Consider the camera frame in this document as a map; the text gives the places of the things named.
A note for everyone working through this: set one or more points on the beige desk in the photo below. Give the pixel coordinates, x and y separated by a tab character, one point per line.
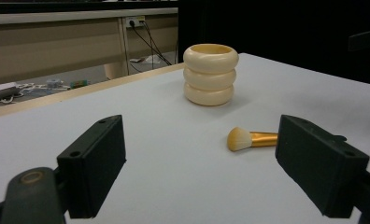
64	46

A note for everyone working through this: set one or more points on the cream ribbed brush holder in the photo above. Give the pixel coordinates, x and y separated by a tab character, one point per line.
209	76

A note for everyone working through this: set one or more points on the small colourful box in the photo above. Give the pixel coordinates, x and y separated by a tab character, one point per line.
78	83

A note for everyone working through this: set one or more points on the white power strip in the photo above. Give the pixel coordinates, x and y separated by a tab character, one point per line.
135	20

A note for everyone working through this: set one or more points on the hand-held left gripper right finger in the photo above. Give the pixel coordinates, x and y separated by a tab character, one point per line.
317	168

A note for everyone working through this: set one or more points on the gold makeup brush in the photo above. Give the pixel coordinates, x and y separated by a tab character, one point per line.
251	139

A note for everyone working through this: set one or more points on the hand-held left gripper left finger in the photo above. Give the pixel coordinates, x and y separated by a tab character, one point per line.
92	168

